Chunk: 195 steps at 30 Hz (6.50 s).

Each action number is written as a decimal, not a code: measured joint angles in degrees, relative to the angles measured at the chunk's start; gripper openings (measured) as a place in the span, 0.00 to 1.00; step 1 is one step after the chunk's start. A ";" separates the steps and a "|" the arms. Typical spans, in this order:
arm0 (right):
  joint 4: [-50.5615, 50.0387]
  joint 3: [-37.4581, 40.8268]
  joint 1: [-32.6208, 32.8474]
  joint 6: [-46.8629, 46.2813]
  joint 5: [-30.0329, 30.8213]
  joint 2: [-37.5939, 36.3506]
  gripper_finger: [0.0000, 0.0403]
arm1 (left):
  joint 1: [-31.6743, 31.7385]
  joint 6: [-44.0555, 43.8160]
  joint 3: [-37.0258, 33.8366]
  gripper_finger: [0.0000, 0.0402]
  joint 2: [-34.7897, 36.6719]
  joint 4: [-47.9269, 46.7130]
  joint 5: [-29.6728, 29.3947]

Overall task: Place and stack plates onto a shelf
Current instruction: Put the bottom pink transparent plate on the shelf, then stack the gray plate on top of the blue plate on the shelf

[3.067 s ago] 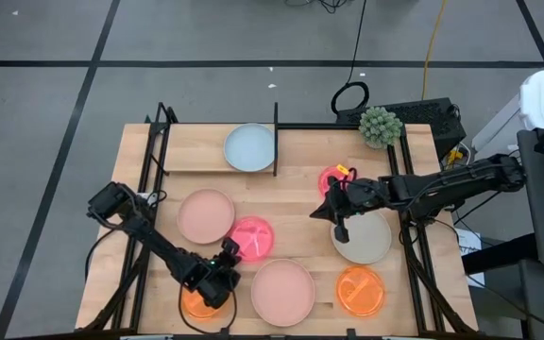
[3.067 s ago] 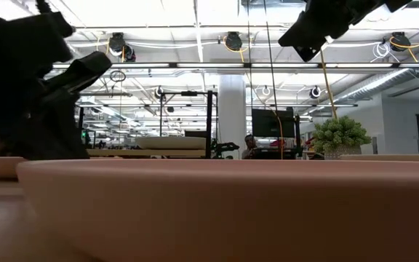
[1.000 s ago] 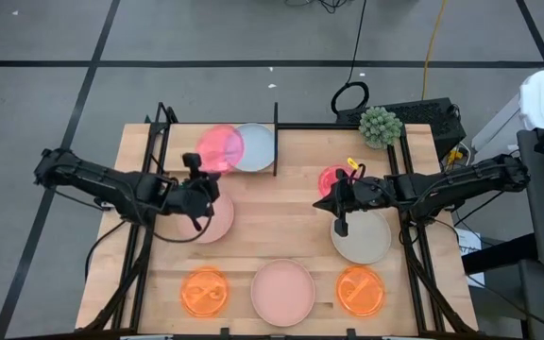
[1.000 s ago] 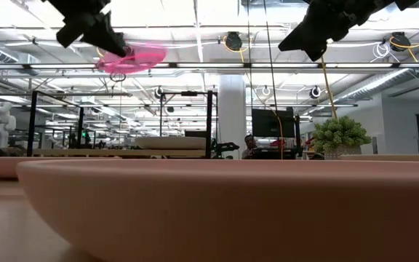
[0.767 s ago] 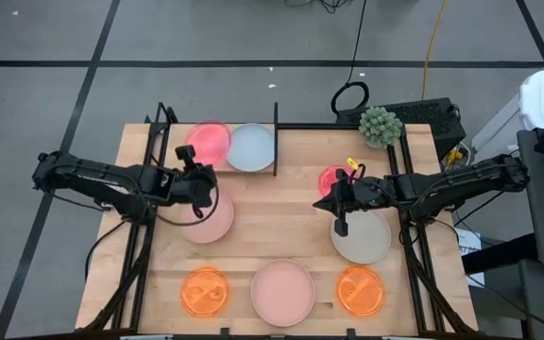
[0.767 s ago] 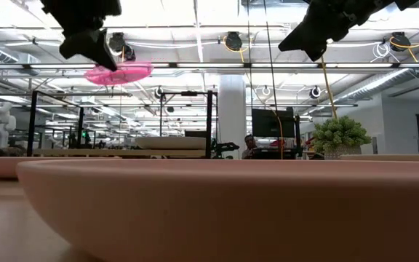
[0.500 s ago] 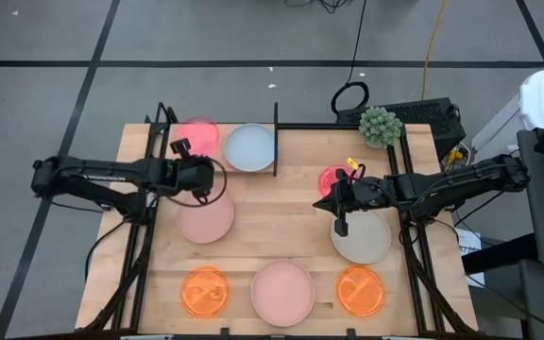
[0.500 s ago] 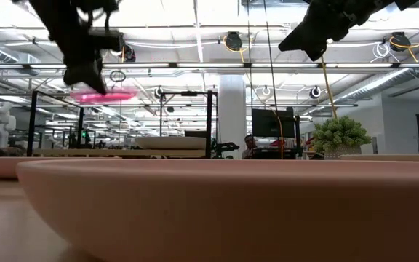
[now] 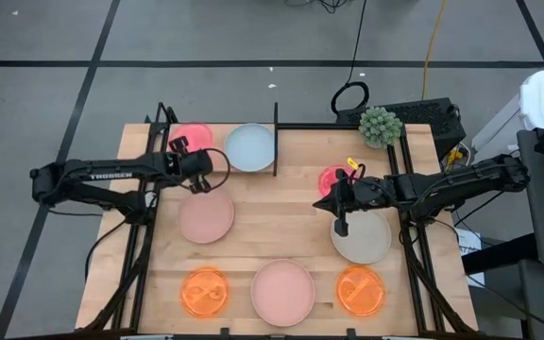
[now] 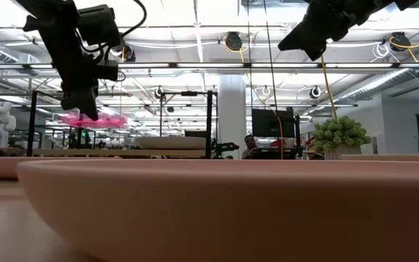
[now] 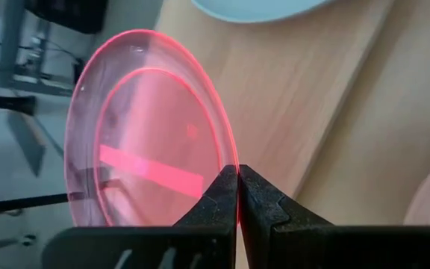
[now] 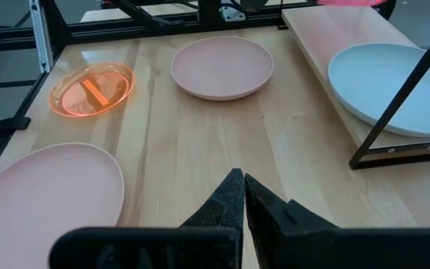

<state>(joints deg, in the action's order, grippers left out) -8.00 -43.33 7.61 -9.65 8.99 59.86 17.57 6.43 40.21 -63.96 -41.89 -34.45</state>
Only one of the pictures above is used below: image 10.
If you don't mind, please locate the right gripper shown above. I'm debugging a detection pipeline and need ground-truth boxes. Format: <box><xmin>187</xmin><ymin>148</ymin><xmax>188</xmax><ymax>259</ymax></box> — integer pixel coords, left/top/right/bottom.
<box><xmin>277</xmin><ymin>0</ymin><xmax>382</xmax><ymax>62</ymax></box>

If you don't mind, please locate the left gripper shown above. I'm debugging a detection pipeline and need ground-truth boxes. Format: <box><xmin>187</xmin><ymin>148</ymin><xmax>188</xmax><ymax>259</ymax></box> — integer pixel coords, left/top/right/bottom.
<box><xmin>23</xmin><ymin>6</ymin><xmax>119</xmax><ymax>122</ymax></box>

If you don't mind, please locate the pink translucent plastic plate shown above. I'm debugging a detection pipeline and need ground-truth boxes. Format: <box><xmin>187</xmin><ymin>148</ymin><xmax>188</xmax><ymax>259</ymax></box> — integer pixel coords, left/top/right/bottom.
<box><xmin>58</xmin><ymin>111</ymin><xmax>129</xmax><ymax>130</ymax></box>

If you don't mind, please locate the white ceramic plate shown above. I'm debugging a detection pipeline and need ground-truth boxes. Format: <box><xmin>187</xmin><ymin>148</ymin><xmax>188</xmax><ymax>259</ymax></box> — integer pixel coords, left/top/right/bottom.
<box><xmin>135</xmin><ymin>136</ymin><xmax>208</xmax><ymax>151</ymax></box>

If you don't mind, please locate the wooden shelf with black posts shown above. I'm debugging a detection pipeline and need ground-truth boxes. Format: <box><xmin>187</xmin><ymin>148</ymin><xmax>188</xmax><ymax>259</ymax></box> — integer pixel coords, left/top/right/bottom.
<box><xmin>26</xmin><ymin>90</ymin><xmax>218</xmax><ymax>160</ymax></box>

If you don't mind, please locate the black monitor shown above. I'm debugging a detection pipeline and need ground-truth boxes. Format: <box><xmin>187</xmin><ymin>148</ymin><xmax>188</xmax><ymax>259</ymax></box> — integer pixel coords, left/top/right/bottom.
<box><xmin>251</xmin><ymin>108</ymin><xmax>296</xmax><ymax>138</ymax></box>

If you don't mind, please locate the white robot figure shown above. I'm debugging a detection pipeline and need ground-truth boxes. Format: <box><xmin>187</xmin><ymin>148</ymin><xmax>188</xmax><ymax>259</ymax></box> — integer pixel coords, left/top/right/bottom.
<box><xmin>0</xmin><ymin>100</ymin><xmax>17</xmax><ymax>148</ymax></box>

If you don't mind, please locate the green potted plant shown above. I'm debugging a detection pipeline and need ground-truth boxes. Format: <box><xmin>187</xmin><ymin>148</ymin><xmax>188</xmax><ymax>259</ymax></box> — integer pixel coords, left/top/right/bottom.
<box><xmin>311</xmin><ymin>115</ymin><xmax>372</xmax><ymax>160</ymax></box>

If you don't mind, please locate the long ceiling light strip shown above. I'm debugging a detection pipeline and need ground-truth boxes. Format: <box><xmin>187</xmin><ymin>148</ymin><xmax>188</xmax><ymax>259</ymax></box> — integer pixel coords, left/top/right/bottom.
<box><xmin>0</xmin><ymin>62</ymin><xmax>419</xmax><ymax>70</ymax></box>

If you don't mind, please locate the white concrete column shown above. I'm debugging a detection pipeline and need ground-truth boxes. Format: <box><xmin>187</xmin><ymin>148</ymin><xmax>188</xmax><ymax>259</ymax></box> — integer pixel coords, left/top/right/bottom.
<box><xmin>218</xmin><ymin>74</ymin><xmax>247</xmax><ymax>160</ymax></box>

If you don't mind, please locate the person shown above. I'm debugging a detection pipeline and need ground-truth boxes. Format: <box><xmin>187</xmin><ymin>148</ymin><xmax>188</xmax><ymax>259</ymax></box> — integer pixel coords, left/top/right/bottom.
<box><xmin>241</xmin><ymin>134</ymin><xmax>260</xmax><ymax>160</ymax></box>

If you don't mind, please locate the long black cable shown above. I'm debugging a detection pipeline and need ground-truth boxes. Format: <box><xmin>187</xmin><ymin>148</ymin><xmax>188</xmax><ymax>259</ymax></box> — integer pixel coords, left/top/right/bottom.
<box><xmin>263</xmin><ymin>0</ymin><xmax>279</xmax><ymax>114</ymax></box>

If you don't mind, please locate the long yellow cable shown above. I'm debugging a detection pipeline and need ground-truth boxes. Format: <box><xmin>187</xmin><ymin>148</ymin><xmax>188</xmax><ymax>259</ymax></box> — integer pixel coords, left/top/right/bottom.
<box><xmin>319</xmin><ymin>54</ymin><xmax>338</xmax><ymax>120</ymax></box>

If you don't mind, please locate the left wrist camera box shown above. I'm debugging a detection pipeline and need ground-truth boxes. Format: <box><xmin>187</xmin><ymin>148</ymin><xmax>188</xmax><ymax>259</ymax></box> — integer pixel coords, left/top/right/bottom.
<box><xmin>77</xmin><ymin>4</ymin><xmax>122</xmax><ymax>48</ymax></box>

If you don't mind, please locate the black background metal frame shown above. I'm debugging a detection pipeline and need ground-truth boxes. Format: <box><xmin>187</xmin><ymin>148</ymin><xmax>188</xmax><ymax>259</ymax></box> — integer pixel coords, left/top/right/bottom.
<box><xmin>159</xmin><ymin>90</ymin><xmax>210</xmax><ymax>138</ymax></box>

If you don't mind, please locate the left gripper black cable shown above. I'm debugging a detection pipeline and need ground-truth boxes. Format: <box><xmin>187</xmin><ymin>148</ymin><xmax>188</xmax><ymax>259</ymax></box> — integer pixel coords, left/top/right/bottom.
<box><xmin>118</xmin><ymin>0</ymin><xmax>148</xmax><ymax>39</ymax></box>

